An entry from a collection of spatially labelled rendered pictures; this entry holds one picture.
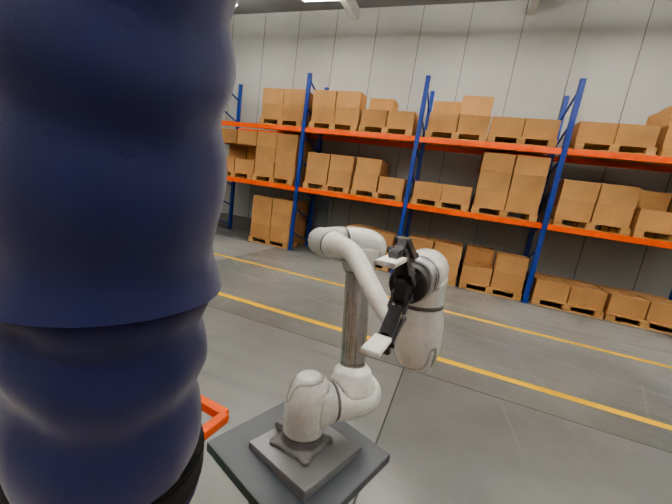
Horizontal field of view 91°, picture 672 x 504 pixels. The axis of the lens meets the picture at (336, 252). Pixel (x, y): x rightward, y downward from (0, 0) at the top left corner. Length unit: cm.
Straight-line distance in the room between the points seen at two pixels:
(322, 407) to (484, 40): 891
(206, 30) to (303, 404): 113
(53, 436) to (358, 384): 106
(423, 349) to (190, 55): 68
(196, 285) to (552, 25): 946
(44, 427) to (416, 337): 62
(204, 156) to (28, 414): 29
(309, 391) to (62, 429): 94
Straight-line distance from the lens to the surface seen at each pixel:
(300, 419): 131
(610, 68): 952
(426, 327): 77
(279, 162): 869
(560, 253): 903
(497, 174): 748
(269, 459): 139
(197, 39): 37
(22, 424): 47
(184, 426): 49
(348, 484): 139
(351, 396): 136
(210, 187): 37
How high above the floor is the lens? 174
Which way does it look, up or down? 11 degrees down
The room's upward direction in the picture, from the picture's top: 8 degrees clockwise
